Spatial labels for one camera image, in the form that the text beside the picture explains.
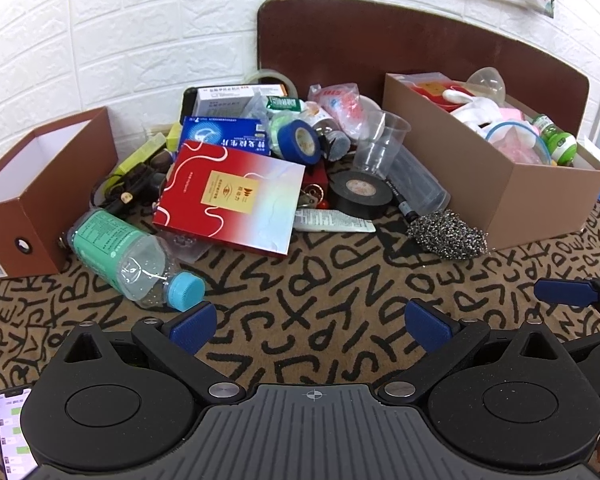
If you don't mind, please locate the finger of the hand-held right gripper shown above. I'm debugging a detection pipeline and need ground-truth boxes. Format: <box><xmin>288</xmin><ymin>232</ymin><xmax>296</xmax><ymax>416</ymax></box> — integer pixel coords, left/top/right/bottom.
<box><xmin>533</xmin><ymin>277</ymin><xmax>600</xmax><ymax>307</ymax></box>

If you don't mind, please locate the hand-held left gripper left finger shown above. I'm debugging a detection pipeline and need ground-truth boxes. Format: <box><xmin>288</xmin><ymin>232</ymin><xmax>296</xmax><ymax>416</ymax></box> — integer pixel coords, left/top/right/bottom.
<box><xmin>60</xmin><ymin>302</ymin><xmax>246</xmax><ymax>405</ymax></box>

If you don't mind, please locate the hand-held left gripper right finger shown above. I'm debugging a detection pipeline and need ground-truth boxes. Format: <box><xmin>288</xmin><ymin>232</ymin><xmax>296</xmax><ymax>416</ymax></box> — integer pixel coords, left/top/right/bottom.
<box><xmin>377</xmin><ymin>298</ymin><xmax>577</xmax><ymax>406</ymax></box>

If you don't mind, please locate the tan cardboard box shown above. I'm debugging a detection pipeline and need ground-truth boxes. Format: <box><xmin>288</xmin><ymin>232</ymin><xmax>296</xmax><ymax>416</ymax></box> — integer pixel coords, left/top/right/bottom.
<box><xmin>382</xmin><ymin>73</ymin><xmax>600</xmax><ymax>252</ymax></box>

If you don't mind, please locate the steel wool scrubber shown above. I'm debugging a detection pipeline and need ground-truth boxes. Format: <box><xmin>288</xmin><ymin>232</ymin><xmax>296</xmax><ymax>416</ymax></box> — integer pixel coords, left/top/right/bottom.
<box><xmin>406</xmin><ymin>210</ymin><xmax>489</xmax><ymax>261</ymax></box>

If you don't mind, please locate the red gift box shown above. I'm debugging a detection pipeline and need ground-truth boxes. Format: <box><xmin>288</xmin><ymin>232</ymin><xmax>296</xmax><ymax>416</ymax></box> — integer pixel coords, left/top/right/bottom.
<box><xmin>151</xmin><ymin>139</ymin><xmax>307</xmax><ymax>259</ymax></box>

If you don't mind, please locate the white tube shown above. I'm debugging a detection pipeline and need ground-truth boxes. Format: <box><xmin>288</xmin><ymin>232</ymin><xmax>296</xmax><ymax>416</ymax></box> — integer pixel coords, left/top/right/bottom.
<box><xmin>292</xmin><ymin>209</ymin><xmax>377</xmax><ymax>234</ymax></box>

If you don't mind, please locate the black tape roll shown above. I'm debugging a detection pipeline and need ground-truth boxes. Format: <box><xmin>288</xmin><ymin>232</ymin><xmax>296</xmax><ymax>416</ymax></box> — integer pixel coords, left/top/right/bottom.
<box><xmin>328</xmin><ymin>170</ymin><xmax>394</xmax><ymax>221</ymax></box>

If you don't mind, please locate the ribbed clear plastic container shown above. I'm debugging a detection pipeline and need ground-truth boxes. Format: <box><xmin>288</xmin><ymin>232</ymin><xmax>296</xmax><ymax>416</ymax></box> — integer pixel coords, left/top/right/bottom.
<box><xmin>387</xmin><ymin>147</ymin><xmax>451</xmax><ymax>216</ymax></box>

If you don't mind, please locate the blue rim clear container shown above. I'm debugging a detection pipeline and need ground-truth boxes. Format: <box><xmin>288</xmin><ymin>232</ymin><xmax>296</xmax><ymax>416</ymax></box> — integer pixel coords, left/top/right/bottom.
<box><xmin>482</xmin><ymin>120</ymin><xmax>554</xmax><ymax>166</ymax></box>

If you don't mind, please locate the letter print mat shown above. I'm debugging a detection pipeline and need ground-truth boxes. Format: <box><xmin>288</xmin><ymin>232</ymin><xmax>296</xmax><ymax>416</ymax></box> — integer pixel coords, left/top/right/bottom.
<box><xmin>0</xmin><ymin>195</ymin><xmax>600</xmax><ymax>480</ymax></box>

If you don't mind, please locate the green label water bottle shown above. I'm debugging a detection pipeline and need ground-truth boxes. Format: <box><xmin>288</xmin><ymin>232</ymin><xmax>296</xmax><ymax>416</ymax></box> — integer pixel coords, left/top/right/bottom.
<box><xmin>67</xmin><ymin>208</ymin><xmax>207</xmax><ymax>312</ymax></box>

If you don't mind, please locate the black marker pen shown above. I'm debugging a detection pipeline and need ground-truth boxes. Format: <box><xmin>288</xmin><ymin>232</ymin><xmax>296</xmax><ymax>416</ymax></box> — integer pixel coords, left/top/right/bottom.
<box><xmin>384</xmin><ymin>177</ymin><xmax>419</xmax><ymax>224</ymax></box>

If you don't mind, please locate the brown shoe box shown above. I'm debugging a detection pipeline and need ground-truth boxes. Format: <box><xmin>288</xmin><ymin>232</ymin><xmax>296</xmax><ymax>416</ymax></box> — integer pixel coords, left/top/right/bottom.
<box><xmin>0</xmin><ymin>106</ymin><xmax>119</xmax><ymax>281</ymax></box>

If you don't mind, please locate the clear plastic cup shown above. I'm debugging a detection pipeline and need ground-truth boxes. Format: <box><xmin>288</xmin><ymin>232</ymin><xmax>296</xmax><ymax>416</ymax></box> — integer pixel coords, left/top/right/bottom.
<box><xmin>352</xmin><ymin>110</ymin><xmax>412</xmax><ymax>179</ymax></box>

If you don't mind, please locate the yellow green plastic case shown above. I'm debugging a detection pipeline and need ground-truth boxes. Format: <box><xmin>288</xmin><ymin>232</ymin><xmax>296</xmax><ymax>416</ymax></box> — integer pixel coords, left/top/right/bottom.
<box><xmin>117</xmin><ymin>132</ymin><xmax>169</xmax><ymax>177</ymax></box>

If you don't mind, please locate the blue medicine box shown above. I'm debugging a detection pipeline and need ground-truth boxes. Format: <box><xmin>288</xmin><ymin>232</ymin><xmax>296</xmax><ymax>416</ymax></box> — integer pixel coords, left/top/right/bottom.
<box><xmin>178</xmin><ymin>115</ymin><xmax>271</xmax><ymax>154</ymax></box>

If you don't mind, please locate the small jar dark lid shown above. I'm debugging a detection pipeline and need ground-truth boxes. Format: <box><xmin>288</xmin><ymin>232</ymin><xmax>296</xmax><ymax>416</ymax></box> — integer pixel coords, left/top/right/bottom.
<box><xmin>312</xmin><ymin>115</ymin><xmax>352</xmax><ymax>162</ymax></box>

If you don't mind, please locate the white plush toy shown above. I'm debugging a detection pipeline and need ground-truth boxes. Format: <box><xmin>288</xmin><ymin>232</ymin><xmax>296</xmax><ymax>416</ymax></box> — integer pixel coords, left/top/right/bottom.
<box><xmin>442</xmin><ymin>87</ymin><xmax>502</xmax><ymax>127</ymax></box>

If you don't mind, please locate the smartphone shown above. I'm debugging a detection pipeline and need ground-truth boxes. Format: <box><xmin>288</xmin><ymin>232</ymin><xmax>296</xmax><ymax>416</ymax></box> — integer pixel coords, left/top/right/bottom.
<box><xmin>0</xmin><ymin>384</ymin><xmax>42</xmax><ymax>480</ymax></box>

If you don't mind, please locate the blue tape roll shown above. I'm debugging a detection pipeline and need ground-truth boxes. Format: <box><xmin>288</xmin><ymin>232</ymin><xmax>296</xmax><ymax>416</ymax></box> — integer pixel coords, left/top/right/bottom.
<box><xmin>276</xmin><ymin>119</ymin><xmax>323</xmax><ymax>166</ymax></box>

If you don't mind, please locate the clear plastic bowl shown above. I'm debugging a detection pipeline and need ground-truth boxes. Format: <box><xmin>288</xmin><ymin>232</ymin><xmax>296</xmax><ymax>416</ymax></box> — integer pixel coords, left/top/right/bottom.
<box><xmin>465</xmin><ymin>66</ymin><xmax>507</xmax><ymax>104</ymax></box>

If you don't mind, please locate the white medicine box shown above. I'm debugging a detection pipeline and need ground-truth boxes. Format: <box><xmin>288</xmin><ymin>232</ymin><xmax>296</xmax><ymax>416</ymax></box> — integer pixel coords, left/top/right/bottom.
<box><xmin>195</xmin><ymin>83</ymin><xmax>287</xmax><ymax>119</ymax></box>

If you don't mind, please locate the red plastic item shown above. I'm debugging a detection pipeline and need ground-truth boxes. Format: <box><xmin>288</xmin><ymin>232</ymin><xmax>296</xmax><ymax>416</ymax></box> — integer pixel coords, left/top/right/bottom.
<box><xmin>409</xmin><ymin>80</ymin><xmax>457</xmax><ymax>112</ymax></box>

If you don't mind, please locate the red print plastic bag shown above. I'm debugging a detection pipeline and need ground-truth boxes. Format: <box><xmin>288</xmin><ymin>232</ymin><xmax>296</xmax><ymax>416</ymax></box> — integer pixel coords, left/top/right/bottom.
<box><xmin>307</xmin><ymin>82</ymin><xmax>382</xmax><ymax>141</ymax></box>

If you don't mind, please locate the green sachet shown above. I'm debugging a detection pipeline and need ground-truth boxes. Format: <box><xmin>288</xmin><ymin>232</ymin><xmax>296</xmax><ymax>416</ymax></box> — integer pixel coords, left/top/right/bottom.
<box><xmin>266</xmin><ymin>96</ymin><xmax>304</xmax><ymax>114</ymax></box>

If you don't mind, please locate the clear tape roll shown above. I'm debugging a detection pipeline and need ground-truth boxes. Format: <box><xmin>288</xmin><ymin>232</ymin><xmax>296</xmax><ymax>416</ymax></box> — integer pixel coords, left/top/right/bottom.
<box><xmin>243</xmin><ymin>67</ymin><xmax>297</xmax><ymax>99</ymax></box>

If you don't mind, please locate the brown wooden board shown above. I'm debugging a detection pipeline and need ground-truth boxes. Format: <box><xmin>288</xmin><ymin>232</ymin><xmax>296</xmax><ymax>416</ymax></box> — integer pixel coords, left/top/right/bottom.
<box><xmin>256</xmin><ymin>0</ymin><xmax>591</xmax><ymax>137</ymax></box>

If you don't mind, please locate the black cable bundle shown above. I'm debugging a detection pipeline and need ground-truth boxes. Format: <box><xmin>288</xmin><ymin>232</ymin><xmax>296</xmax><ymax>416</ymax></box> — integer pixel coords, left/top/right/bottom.
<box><xmin>91</xmin><ymin>160</ymin><xmax>168</xmax><ymax>212</ymax></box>

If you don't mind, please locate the key ring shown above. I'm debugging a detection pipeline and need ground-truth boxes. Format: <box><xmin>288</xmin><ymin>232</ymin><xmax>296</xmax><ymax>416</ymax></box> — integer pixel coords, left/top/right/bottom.
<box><xmin>299</xmin><ymin>186</ymin><xmax>332</xmax><ymax>211</ymax></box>

